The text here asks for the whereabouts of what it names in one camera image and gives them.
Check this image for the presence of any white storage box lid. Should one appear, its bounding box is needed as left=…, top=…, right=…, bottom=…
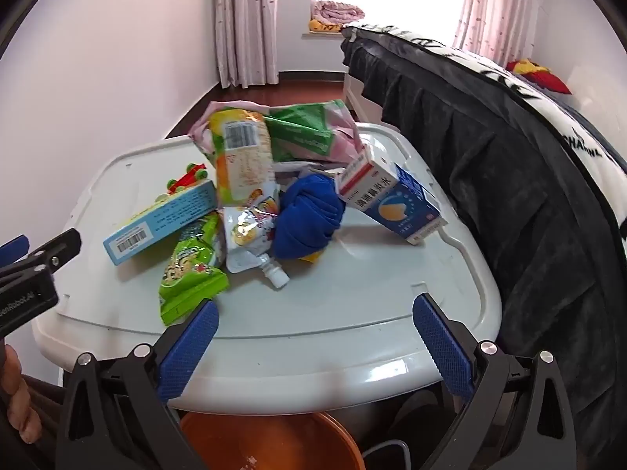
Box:
left=32, top=122, right=503, bottom=414

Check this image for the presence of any blue cloth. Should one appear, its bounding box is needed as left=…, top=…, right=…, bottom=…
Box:
left=272, top=174, right=346, bottom=260

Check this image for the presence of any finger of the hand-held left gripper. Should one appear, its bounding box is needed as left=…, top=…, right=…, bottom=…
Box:
left=0, top=235, right=30, bottom=268
left=0, top=228, right=82, bottom=289

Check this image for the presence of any yellow orange snack bag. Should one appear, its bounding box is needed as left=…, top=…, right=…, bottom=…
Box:
left=208, top=109, right=281, bottom=206

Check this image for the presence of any pink green snack bag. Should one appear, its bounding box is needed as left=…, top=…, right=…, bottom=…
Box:
left=188, top=99, right=366, bottom=167

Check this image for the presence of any white cable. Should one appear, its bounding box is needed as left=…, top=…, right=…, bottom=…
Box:
left=362, top=439, right=413, bottom=470

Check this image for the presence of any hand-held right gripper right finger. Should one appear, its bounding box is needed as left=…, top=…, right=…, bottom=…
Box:
left=412, top=293, right=576, bottom=470

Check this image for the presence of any white spout pouch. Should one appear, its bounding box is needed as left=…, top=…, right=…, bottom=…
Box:
left=218, top=195, right=290, bottom=289

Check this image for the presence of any pink patterned curtain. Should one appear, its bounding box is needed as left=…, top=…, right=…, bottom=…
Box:
left=453, top=0, right=544, bottom=70
left=214, top=0, right=280, bottom=90

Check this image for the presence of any folded pink quilt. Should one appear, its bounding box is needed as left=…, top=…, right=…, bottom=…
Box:
left=313, top=1, right=366, bottom=24

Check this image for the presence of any blue white medicine box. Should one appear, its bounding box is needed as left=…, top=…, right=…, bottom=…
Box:
left=335, top=144, right=446, bottom=246

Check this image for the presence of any red green toy car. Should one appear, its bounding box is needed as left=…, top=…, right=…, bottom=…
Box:
left=156, top=163, right=209, bottom=204

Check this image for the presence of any red yellow plush pillow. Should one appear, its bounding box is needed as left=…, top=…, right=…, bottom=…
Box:
left=507, top=59, right=572, bottom=95

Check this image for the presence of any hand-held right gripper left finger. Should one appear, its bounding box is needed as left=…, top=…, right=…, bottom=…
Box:
left=56, top=300, right=219, bottom=470

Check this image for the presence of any white printed blanket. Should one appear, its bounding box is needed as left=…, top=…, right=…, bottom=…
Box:
left=343, top=22, right=627, bottom=255

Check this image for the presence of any person's left hand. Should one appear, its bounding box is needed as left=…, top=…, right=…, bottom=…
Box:
left=0, top=344, right=43, bottom=445

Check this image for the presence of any white bed frame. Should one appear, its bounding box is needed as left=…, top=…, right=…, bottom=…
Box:
left=344, top=74, right=384, bottom=123

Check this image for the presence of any green snack packet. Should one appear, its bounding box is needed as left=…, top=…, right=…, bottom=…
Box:
left=158, top=213, right=230, bottom=326

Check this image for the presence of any orange plastic bucket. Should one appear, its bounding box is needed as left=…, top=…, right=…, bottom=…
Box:
left=179, top=411, right=366, bottom=470

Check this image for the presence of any light blue cardboard box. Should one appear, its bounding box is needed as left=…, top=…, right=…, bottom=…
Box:
left=103, top=179, right=219, bottom=266

